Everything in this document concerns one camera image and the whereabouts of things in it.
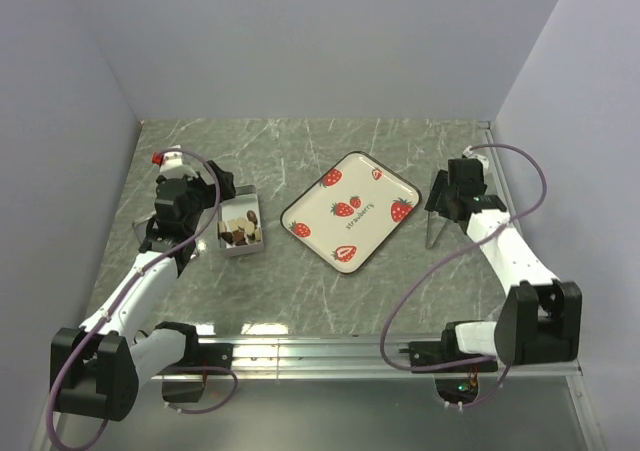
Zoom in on silver metal tongs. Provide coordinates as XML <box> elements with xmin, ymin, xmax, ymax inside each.
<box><xmin>425</xmin><ymin>211</ymin><xmax>449</xmax><ymax>249</ymax></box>

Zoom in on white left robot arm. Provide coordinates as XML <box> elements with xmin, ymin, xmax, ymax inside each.
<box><xmin>47</xmin><ymin>149</ymin><xmax>236</xmax><ymax>421</ymax></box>

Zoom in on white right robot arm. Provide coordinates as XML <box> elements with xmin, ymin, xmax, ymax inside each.
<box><xmin>423</xmin><ymin>158</ymin><xmax>582</xmax><ymax>370</ymax></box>

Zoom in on silver metal tin box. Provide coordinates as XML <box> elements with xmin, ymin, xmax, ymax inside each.
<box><xmin>216</xmin><ymin>185</ymin><xmax>265</xmax><ymax>258</ymax></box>

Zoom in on white strawberry square plate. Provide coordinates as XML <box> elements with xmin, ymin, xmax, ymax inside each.
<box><xmin>280</xmin><ymin>151</ymin><xmax>422</xmax><ymax>275</ymax></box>

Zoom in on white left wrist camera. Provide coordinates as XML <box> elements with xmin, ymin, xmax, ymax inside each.
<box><xmin>151</xmin><ymin>150</ymin><xmax>200</xmax><ymax>184</ymax></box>

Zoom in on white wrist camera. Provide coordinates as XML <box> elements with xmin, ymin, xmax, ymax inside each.
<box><xmin>462</xmin><ymin>146</ymin><xmax>490</xmax><ymax>173</ymax></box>
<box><xmin>151</xmin><ymin>150</ymin><xmax>200</xmax><ymax>184</ymax></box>

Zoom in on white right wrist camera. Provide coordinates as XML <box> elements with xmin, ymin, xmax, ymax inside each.
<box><xmin>462</xmin><ymin>146</ymin><xmax>490</xmax><ymax>173</ymax></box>

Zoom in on aluminium right side rail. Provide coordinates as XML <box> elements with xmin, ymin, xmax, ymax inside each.
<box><xmin>467</xmin><ymin>123</ymin><xmax>555</xmax><ymax>293</ymax></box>

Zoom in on aluminium rail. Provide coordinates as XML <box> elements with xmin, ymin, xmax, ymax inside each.
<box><xmin>58</xmin><ymin>333</ymin><xmax>584</xmax><ymax>380</ymax></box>
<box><xmin>467</xmin><ymin>123</ymin><xmax>555</xmax><ymax>293</ymax></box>

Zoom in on aluminium front rail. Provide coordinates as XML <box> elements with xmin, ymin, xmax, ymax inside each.
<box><xmin>58</xmin><ymin>333</ymin><xmax>584</xmax><ymax>380</ymax></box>

